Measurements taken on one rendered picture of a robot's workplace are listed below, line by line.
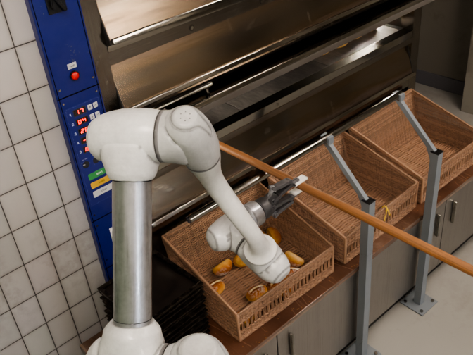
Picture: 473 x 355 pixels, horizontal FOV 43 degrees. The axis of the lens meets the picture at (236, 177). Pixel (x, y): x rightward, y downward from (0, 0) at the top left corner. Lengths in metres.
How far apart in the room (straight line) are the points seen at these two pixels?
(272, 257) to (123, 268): 0.50
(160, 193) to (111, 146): 1.01
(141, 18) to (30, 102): 0.47
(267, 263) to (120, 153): 0.62
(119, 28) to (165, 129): 0.73
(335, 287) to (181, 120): 1.44
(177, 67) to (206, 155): 0.87
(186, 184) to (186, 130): 1.14
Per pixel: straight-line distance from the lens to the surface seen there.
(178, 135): 1.43
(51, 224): 2.26
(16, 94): 2.02
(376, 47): 3.26
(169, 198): 2.51
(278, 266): 1.86
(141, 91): 2.23
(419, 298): 3.38
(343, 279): 2.70
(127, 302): 1.59
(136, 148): 1.48
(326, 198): 2.08
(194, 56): 2.36
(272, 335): 2.49
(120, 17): 2.13
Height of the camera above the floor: 2.46
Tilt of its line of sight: 34 degrees down
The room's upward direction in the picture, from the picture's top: 6 degrees counter-clockwise
